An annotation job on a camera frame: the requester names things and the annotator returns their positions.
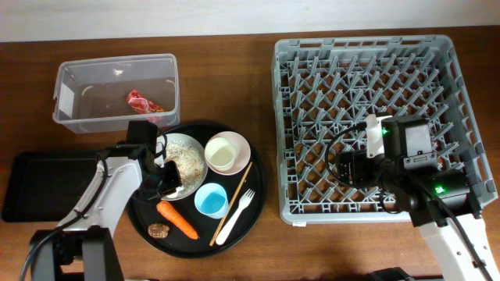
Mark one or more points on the grey dishwasher rack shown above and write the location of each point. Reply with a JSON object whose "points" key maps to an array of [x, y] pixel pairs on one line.
{"points": [[324, 86]]}

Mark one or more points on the red snack wrapper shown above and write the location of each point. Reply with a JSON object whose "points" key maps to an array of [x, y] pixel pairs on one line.
{"points": [[142, 105]]}

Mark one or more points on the black rectangular tray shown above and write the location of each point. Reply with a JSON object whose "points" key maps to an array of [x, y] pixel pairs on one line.
{"points": [[44, 186]]}

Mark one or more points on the light blue cup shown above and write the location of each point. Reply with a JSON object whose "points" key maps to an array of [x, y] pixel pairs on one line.
{"points": [[211, 200]]}

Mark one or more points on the brown food lump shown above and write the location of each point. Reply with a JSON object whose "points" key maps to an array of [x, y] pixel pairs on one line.
{"points": [[158, 230]]}

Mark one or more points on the white plastic fork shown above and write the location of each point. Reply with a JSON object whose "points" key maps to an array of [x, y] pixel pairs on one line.
{"points": [[243, 203]]}

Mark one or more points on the wooden chopstick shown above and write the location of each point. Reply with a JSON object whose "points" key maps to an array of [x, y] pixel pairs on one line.
{"points": [[231, 202]]}

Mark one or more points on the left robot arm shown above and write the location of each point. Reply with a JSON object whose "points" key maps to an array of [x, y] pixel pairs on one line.
{"points": [[81, 246]]}

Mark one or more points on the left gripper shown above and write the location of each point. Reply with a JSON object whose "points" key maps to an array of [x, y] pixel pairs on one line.
{"points": [[173, 182]]}

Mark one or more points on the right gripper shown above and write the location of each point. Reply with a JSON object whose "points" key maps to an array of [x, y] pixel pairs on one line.
{"points": [[359, 160]]}

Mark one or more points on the round black serving tray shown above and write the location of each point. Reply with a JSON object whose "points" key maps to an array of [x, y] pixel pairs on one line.
{"points": [[177, 244]]}

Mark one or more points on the pink bowl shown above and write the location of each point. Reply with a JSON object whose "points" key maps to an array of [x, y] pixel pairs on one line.
{"points": [[243, 152]]}

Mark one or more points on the cream white cup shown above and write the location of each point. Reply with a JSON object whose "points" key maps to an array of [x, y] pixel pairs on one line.
{"points": [[220, 153]]}

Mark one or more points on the clear plastic bin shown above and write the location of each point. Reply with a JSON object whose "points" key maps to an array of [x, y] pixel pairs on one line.
{"points": [[91, 94]]}

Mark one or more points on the grey plate with rice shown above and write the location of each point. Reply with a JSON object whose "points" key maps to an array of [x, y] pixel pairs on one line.
{"points": [[187, 153]]}

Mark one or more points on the orange carrot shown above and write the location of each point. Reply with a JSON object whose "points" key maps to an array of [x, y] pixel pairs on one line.
{"points": [[169, 212]]}

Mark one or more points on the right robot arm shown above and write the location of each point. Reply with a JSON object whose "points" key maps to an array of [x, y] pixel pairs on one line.
{"points": [[440, 204]]}

